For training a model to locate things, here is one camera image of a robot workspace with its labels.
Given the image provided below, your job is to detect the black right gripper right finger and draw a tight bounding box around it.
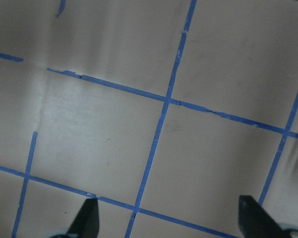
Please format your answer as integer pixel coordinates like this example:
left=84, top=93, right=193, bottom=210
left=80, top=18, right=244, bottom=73
left=238, top=195, right=298, bottom=238

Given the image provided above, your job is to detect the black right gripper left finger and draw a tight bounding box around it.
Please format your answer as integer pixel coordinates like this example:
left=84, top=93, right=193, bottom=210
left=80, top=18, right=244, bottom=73
left=65, top=198, right=100, bottom=238

